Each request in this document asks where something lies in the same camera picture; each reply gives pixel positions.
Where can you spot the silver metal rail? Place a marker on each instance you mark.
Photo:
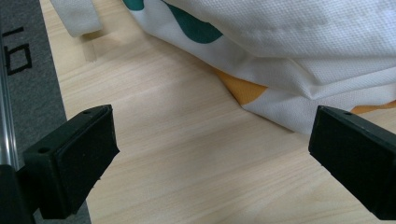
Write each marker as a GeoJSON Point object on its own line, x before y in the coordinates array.
{"type": "Point", "coordinates": [6, 124]}

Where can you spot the grey floor mat with black print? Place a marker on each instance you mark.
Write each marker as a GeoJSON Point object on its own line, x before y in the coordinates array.
{"type": "Point", "coordinates": [31, 93]}

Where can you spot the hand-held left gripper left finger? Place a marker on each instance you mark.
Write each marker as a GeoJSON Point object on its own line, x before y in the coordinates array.
{"type": "Point", "coordinates": [74, 158]}

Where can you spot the white fabric bag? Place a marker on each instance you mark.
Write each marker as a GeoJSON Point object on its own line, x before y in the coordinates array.
{"type": "Point", "coordinates": [280, 46]}

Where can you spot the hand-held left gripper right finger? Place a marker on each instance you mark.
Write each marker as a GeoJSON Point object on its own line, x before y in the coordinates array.
{"type": "Point", "coordinates": [358, 158]}

